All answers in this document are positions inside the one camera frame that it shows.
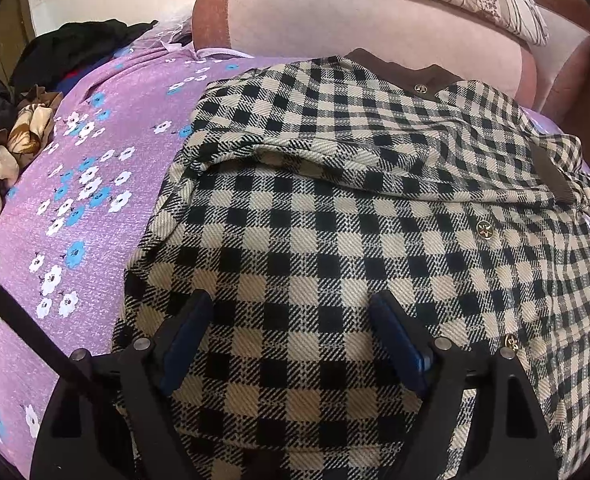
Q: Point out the blue cloth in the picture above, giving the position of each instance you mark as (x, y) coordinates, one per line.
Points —
(72, 82)

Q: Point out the black clothes pile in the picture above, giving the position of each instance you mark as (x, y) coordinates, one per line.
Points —
(75, 45)

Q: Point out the pink padded headboard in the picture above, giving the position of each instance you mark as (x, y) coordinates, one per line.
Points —
(325, 20)

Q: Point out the black beige checkered coat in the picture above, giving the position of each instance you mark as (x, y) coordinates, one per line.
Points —
(325, 210)

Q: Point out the beige brown satin cloth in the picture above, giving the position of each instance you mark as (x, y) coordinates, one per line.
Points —
(5, 160)

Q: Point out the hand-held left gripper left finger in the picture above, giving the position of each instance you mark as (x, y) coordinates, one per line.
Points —
(186, 345)

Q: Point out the purple floral bedsheet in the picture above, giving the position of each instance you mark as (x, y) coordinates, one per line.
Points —
(100, 270)

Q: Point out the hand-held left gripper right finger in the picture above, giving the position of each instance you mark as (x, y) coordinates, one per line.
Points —
(400, 345)

